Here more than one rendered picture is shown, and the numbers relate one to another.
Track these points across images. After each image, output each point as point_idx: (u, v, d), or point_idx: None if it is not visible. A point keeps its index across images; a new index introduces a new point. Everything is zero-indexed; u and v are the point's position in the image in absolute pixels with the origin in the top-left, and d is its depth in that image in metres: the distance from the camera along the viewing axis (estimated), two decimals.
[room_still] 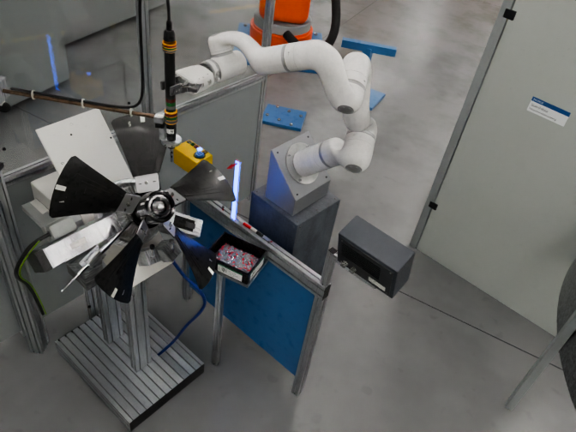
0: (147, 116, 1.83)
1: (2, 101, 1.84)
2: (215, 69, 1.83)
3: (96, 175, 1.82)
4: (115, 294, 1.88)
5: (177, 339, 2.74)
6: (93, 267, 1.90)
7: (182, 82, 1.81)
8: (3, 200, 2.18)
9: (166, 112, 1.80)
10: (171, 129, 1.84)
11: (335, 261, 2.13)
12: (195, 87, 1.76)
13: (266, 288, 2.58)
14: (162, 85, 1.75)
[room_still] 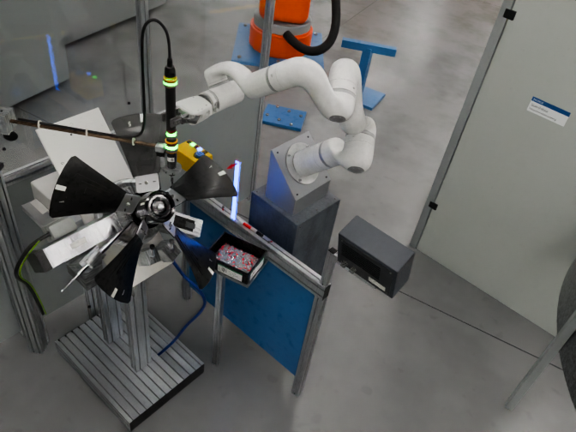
0: (148, 145, 1.91)
1: (9, 131, 1.92)
2: (213, 99, 1.91)
3: (96, 175, 1.82)
4: (115, 294, 1.88)
5: (177, 339, 2.74)
6: (93, 267, 1.90)
7: (181, 113, 1.89)
8: (3, 200, 2.18)
9: (167, 142, 1.88)
10: (171, 157, 1.92)
11: (335, 261, 2.13)
12: (194, 119, 1.84)
13: (266, 288, 2.58)
14: (163, 117, 1.83)
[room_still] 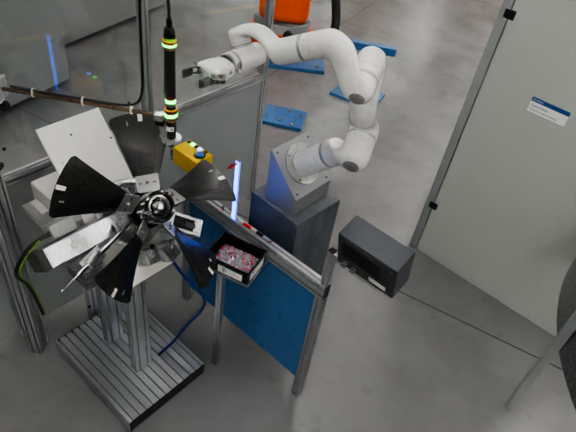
0: (147, 113, 1.83)
1: (2, 99, 1.84)
2: (236, 60, 1.89)
3: None
4: (59, 189, 1.78)
5: (177, 339, 2.74)
6: (93, 267, 1.90)
7: (202, 73, 1.87)
8: (3, 200, 2.18)
9: (166, 110, 1.79)
10: (171, 126, 1.84)
11: (335, 261, 2.13)
12: (223, 79, 1.82)
13: (266, 288, 2.58)
14: (183, 73, 1.83)
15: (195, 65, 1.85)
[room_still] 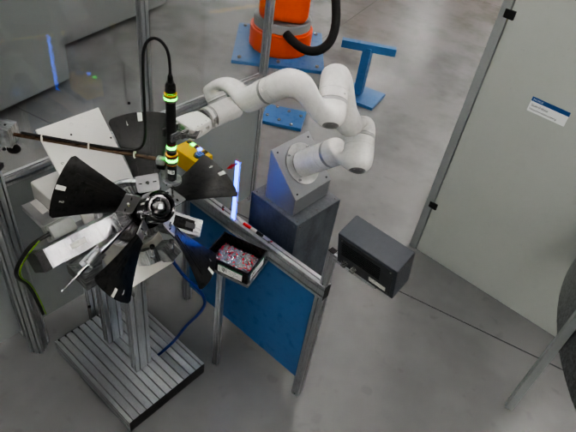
0: (149, 158, 1.95)
1: (13, 144, 1.96)
2: (213, 115, 1.95)
3: (164, 139, 2.00)
4: (59, 189, 1.78)
5: (177, 339, 2.74)
6: (93, 267, 1.90)
7: (181, 129, 1.93)
8: (3, 200, 2.18)
9: (167, 155, 1.92)
10: (171, 170, 1.96)
11: (335, 261, 2.13)
12: (194, 135, 1.88)
13: (266, 288, 2.58)
14: (163, 132, 1.87)
15: None
